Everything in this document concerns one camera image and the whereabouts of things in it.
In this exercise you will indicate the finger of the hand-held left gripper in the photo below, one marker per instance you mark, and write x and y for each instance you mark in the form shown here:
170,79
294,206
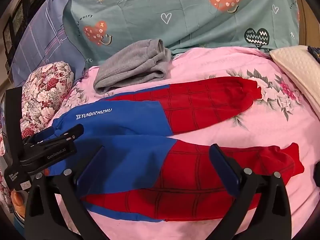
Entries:
42,133
65,134

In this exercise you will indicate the red floral pillow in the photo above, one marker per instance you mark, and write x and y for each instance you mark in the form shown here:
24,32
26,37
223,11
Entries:
45,92

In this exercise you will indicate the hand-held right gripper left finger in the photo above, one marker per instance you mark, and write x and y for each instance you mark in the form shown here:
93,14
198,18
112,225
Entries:
88,171

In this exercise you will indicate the dark framed wall panel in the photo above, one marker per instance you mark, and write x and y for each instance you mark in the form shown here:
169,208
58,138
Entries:
15,22

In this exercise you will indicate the person's left hand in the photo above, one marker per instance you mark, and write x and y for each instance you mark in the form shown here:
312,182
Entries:
17,200

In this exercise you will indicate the pink floral bedsheet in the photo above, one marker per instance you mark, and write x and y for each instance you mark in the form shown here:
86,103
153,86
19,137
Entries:
250,135

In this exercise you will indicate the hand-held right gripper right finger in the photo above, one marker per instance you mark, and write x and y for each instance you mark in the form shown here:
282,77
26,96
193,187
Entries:
222,170

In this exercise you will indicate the cream quilted pillow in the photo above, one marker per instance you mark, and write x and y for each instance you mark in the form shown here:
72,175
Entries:
297,65

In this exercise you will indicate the grey folded pants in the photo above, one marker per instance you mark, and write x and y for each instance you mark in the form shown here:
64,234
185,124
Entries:
135,65

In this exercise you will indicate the person's left forearm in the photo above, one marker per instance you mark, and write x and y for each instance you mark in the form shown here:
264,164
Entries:
19,221

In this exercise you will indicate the dark patterned cloth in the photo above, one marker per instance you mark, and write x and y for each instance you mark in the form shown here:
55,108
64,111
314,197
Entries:
314,53

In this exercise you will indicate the teal heart print quilt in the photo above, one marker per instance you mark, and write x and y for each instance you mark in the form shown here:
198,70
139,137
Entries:
175,2

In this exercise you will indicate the wooden headboard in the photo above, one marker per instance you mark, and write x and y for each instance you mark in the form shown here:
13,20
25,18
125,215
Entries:
308,22

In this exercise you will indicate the red and blue pants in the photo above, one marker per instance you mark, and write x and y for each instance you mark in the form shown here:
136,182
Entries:
140,160

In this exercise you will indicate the purple plaid pillow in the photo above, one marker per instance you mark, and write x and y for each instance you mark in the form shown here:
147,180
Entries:
42,37

